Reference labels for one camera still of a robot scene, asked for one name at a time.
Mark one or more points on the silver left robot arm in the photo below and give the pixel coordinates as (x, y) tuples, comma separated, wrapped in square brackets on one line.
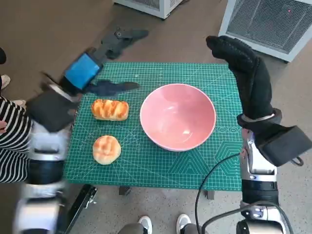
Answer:
[(46, 146)]

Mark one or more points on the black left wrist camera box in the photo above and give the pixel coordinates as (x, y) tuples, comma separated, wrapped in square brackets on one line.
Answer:
[(48, 112)]

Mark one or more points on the small white mesh cabinet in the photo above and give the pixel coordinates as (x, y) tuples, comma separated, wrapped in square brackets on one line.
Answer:
[(146, 6)]

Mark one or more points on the green cutting mat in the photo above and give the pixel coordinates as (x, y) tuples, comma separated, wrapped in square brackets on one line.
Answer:
[(146, 165)]

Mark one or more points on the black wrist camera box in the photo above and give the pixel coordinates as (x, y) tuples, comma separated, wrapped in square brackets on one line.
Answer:
[(48, 112), (282, 143)]

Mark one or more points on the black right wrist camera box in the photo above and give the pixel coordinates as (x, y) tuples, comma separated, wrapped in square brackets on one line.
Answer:
[(282, 143)]

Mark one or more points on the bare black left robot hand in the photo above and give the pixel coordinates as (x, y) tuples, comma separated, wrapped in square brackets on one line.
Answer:
[(83, 70)]

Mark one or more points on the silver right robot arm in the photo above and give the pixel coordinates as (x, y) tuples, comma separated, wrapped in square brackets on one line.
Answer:
[(251, 165)]

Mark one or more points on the person's white shoe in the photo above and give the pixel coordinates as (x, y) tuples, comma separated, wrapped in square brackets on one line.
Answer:
[(145, 223), (183, 221)]

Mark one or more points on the person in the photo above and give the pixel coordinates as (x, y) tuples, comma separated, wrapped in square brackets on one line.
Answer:
[(12, 146)]

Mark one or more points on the large white mesh cabinet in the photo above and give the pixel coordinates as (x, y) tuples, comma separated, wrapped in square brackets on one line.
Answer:
[(268, 24)]

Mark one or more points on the long toy bread loaf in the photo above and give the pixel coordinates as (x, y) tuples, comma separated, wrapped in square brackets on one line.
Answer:
[(109, 109)]

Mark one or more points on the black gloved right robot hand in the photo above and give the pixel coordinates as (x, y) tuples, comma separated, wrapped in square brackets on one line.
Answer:
[(253, 83)]

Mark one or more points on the black metal bar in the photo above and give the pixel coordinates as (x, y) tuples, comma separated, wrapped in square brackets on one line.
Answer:
[(78, 207)]

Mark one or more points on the round toy bread bun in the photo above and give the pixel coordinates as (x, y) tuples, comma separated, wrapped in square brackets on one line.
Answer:
[(106, 150)]

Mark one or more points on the person's light shoe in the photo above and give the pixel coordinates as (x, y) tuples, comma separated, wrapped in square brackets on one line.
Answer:
[(18, 102), (5, 81)]

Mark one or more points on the pink bowl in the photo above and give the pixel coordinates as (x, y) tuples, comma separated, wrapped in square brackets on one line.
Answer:
[(178, 117)]

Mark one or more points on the person's grey leg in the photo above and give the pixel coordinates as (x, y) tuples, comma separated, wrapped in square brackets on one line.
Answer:
[(193, 229), (131, 229)]

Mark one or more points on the person's hand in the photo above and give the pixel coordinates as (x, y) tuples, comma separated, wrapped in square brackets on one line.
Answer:
[(3, 126)]

